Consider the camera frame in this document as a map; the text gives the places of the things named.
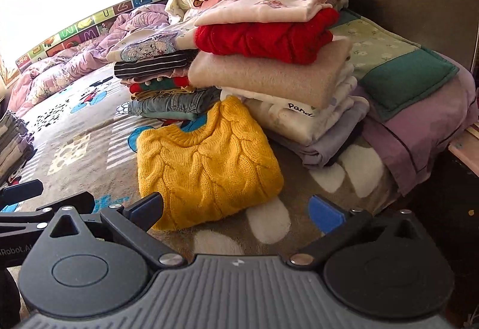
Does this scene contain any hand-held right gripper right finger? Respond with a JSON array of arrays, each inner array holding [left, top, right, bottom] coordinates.
[[290, 195, 427, 268]]

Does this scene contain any purple duvet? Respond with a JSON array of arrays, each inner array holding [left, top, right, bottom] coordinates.
[[7, 4, 173, 109]]

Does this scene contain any stack of grey beige clothes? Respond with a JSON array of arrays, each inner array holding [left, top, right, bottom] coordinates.
[[0, 110, 36, 184]]

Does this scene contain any black striped garment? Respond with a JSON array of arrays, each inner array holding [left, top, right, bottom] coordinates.
[[114, 50, 198, 80]]

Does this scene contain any beige wool sweater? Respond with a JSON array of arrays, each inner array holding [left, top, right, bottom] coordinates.
[[188, 36, 353, 110]]

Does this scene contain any white floral folded garment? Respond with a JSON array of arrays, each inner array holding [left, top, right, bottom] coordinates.
[[220, 62, 358, 116]]

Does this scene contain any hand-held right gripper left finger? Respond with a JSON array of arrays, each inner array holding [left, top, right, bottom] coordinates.
[[48, 192, 188, 270]]

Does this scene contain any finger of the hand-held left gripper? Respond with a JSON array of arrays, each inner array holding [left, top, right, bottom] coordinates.
[[0, 179, 44, 211], [0, 192, 96, 229]]

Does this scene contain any pink wooden board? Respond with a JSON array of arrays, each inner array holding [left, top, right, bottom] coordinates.
[[449, 125, 479, 177]]

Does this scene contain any pink floral folded top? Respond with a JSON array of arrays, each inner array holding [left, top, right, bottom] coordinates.
[[194, 0, 329, 28]]

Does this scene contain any green patchwork pillow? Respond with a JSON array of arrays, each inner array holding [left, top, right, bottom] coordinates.
[[328, 8, 460, 123]]

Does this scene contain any stack of small folded clothes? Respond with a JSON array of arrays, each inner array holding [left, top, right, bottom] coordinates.
[[127, 87, 222, 121]]

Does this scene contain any red knit sweater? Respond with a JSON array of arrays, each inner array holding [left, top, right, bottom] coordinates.
[[193, 7, 340, 65]]

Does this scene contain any red green knit garment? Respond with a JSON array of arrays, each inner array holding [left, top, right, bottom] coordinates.
[[129, 75, 195, 95]]

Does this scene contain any lilac grey folded garment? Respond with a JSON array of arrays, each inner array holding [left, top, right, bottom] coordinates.
[[271, 101, 372, 170]]

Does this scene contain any cartoon mouse printed blanket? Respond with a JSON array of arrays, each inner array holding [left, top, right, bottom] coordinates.
[[0, 63, 397, 266]]

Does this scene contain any yellow cable knit sweater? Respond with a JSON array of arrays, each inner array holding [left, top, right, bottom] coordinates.
[[136, 95, 285, 231]]

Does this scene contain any white printed top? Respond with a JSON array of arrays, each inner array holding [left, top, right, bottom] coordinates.
[[107, 23, 201, 63]]

